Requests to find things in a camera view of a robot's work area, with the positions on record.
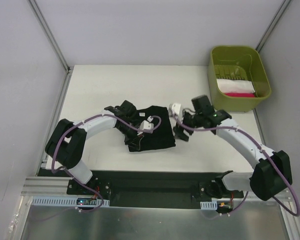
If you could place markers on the right vertical aluminium post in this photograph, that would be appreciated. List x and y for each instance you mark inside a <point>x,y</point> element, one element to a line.
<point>285,4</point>

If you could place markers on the olive green plastic bin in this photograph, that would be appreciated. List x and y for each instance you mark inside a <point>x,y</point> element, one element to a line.
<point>237,63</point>

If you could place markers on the vertical aluminium post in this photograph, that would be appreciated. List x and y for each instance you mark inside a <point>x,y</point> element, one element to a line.
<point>49,34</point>
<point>285,4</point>

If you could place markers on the black t shirt blue logo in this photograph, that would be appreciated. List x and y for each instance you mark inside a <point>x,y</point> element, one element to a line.
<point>161,138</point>

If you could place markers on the left vertical aluminium post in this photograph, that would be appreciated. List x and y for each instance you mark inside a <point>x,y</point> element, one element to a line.
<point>49,34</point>

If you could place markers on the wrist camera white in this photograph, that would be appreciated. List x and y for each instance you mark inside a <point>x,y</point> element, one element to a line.
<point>175,110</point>
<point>146,125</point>

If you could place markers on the pink rolled t shirt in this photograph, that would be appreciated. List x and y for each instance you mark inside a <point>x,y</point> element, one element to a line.
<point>240,95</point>

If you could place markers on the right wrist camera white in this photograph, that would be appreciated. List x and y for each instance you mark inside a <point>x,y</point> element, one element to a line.
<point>175,110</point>

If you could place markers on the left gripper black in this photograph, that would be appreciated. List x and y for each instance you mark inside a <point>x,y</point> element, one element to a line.
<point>131,136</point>

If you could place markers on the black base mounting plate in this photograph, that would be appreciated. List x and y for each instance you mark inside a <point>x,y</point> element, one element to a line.
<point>175,200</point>

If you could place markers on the aluminium frame rail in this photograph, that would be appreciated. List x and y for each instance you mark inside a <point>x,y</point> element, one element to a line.
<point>202,185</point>

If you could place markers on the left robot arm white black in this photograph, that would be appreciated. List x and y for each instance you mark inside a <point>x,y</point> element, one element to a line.
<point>67,142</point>

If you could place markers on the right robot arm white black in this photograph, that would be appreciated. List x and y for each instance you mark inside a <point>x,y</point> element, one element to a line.
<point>271,170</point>

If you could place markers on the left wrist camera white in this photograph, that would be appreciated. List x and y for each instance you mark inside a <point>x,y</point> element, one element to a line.
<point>146,125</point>

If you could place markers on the right white cable duct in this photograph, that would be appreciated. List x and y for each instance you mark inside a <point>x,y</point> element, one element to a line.
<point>209,205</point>

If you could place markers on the white slotted cable duct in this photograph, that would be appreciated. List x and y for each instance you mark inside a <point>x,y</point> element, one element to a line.
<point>58,201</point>

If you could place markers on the white rolled t shirt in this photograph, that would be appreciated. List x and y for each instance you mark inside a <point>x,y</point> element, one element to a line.
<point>235,86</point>

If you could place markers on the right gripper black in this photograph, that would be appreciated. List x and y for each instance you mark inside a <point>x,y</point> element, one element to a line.
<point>184,125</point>

